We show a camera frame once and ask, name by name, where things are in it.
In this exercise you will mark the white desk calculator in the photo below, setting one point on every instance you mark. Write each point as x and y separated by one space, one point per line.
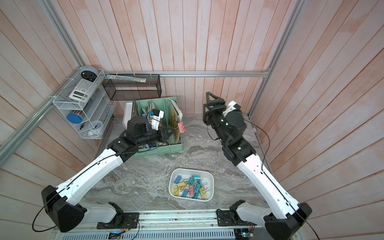
83 91

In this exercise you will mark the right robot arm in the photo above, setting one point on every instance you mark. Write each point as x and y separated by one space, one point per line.
284 215

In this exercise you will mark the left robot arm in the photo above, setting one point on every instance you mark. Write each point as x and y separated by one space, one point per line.
62 203

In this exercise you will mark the blue binder clip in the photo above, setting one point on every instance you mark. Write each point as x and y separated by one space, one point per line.
186 193
178 179

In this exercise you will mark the yellow art book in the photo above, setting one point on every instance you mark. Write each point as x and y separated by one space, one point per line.
176 117

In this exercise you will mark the ruler on basket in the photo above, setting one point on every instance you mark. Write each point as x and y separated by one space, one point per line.
126 78

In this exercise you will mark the green file organizer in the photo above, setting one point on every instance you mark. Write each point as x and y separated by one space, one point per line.
160 148

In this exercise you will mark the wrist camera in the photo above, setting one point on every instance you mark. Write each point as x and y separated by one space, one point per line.
232 106
156 117

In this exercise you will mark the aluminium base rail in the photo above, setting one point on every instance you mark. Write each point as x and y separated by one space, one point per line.
210 224

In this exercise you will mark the teal binder clip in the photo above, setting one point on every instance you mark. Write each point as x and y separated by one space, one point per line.
197 187
194 178
196 195

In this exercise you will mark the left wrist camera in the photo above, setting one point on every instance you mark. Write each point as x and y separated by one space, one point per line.
156 117

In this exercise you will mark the white plastic storage box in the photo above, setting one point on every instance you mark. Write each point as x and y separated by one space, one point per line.
207 180

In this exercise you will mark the grey round speaker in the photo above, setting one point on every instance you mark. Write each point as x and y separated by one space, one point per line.
89 73

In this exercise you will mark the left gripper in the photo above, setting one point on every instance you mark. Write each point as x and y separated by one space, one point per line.
163 136

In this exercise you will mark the blue lid jar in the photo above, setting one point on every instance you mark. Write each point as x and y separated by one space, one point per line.
75 117

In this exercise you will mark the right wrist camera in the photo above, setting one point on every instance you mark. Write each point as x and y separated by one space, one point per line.
232 106

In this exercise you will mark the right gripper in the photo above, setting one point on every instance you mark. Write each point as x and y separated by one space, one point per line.
209 120

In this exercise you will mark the pink binder clip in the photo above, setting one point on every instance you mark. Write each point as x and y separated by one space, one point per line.
181 127
191 190

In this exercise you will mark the black mesh basket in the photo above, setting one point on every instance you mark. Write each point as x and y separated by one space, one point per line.
129 91

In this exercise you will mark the white tape roll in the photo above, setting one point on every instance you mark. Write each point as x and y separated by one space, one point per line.
95 128

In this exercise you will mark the white wire shelf rack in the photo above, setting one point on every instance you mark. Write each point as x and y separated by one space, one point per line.
99 107

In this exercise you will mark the yellow binder clip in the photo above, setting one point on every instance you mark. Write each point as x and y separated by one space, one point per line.
182 186
203 192
176 190

